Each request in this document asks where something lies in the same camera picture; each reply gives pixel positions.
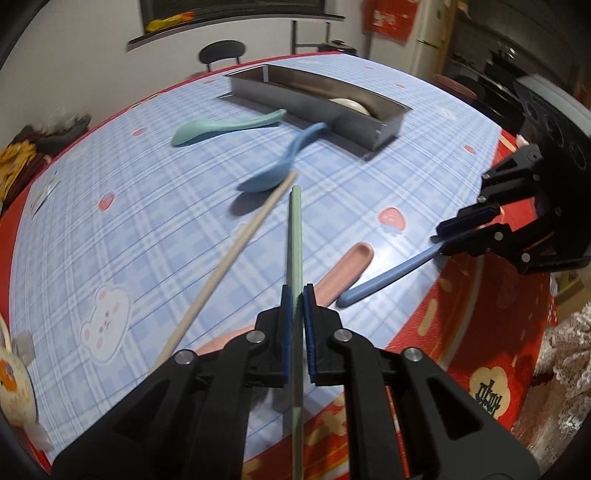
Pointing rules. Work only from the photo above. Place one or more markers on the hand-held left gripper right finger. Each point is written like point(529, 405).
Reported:
point(308, 332)

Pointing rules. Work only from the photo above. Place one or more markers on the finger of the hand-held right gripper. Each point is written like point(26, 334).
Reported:
point(489, 240)
point(471, 219)

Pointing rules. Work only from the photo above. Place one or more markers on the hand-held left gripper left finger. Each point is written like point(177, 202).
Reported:
point(287, 332)

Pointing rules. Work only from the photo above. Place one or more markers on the pink spoon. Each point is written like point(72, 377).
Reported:
point(351, 265)

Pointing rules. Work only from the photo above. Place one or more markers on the beige chopstick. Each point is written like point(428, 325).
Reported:
point(231, 263)

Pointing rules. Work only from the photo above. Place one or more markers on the blue chopstick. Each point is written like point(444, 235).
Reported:
point(383, 279)

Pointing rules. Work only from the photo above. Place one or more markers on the green chopstick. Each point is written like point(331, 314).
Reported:
point(295, 240)

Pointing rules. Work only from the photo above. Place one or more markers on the blue spoon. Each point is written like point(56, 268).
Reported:
point(263, 180)

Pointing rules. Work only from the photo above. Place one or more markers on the beige spoon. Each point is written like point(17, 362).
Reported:
point(348, 105)

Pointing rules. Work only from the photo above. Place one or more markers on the metal utensil tray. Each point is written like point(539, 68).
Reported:
point(314, 108)

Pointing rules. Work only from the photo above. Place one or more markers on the teal spoon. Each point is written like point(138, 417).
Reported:
point(194, 131)

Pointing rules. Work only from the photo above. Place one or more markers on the pink stool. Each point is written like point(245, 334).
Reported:
point(455, 84)

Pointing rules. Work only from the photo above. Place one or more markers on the white refrigerator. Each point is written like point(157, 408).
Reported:
point(431, 32)

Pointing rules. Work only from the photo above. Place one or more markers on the red printed cloth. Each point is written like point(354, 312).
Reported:
point(390, 18)

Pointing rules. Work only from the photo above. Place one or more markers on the dark rice cooker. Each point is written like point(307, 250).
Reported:
point(339, 46)

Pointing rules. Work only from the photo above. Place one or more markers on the black metal rack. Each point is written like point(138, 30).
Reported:
point(295, 37)

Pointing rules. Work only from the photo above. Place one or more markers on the small clear plastic cap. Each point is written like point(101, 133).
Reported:
point(24, 348)

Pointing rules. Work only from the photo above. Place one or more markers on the clear plastic wrapper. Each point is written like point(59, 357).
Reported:
point(39, 436)

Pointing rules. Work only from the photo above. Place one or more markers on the white paper card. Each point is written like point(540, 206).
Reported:
point(44, 194)

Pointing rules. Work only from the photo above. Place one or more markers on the yellow-rimmed cartoon mug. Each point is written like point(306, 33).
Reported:
point(14, 397)

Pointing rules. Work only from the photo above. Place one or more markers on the black chair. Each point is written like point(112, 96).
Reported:
point(221, 50)

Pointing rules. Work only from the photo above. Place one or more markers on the clear plastic bag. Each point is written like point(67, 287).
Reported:
point(64, 121)

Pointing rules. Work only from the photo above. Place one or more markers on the dark window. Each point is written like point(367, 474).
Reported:
point(231, 9)

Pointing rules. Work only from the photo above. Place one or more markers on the pile of clothes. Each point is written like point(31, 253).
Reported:
point(18, 157)

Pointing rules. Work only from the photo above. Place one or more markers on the yellow packet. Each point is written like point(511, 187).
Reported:
point(168, 22)

